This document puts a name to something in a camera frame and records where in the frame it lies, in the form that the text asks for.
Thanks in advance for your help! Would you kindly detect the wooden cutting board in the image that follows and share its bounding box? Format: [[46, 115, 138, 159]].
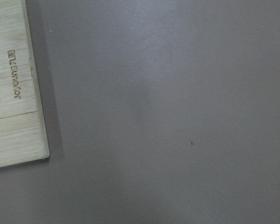
[[0, 0, 49, 168]]

